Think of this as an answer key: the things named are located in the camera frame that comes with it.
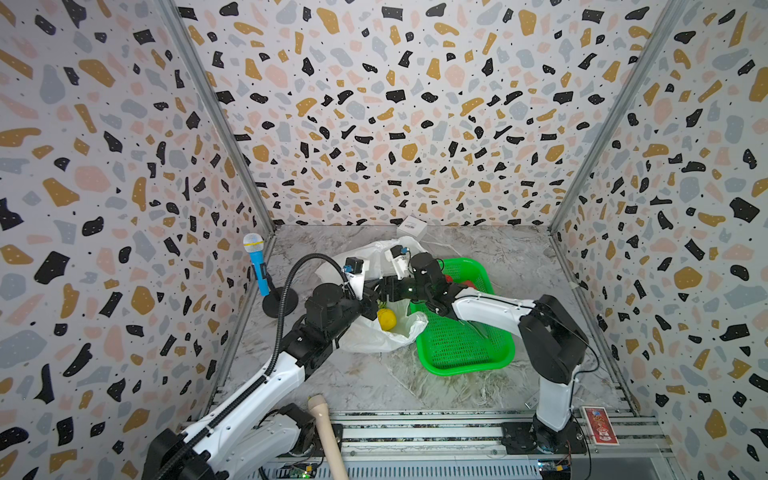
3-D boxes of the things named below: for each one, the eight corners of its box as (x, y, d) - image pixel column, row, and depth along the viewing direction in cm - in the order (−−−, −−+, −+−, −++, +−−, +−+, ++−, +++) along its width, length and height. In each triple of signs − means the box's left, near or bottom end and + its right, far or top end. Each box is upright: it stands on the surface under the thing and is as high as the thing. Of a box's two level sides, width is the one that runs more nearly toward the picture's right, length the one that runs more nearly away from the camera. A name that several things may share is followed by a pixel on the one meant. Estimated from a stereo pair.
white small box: (396, 237, 122) (396, 227, 118) (410, 222, 128) (410, 213, 124) (414, 246, 119) (414, 236, 115) (427, 230, 125) (428, 221, 121)
